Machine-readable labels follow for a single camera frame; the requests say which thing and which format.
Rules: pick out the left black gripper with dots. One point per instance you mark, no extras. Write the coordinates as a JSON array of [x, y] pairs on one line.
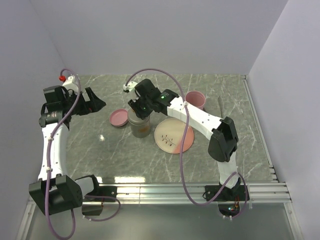
[[94, 105]]

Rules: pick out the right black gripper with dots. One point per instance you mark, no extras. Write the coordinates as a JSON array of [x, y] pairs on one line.
[[134, 104]]

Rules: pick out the grey lid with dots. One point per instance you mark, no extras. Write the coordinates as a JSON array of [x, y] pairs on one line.
[[133, 119]]

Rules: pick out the pink lid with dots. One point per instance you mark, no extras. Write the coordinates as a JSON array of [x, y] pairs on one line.
[[119, 117]]

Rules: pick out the tall grey container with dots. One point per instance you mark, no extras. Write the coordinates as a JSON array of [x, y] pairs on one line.
[[140, 131]]

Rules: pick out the tall pink container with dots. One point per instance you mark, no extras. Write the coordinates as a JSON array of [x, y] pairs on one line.
[[196, 98]]

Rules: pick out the metal food tongs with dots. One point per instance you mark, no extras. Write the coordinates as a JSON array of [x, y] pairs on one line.
[[220, 104]]

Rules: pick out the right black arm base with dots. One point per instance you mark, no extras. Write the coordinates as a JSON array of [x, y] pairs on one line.
[[230, 198]]

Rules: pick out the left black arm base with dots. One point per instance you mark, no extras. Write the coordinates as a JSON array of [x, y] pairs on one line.
[[94, 202]]

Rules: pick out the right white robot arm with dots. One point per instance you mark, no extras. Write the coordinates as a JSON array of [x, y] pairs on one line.
[[221, 133]]

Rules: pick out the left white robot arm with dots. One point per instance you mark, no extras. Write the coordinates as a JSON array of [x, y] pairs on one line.
[[54, 191]]

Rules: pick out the pink and white plate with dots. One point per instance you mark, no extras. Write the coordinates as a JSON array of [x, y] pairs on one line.
[[168, 135]]

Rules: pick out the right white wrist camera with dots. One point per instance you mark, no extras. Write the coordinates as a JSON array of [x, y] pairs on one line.
[[129, 87]]

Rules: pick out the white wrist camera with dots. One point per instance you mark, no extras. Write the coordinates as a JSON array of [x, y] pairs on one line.
[[71, 84], [129, 87]]

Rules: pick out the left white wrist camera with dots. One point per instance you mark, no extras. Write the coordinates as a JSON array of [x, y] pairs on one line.
[[71, 84]]

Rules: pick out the aluminium frame rail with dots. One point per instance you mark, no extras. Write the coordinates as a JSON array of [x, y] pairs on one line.
[[175, 193]]

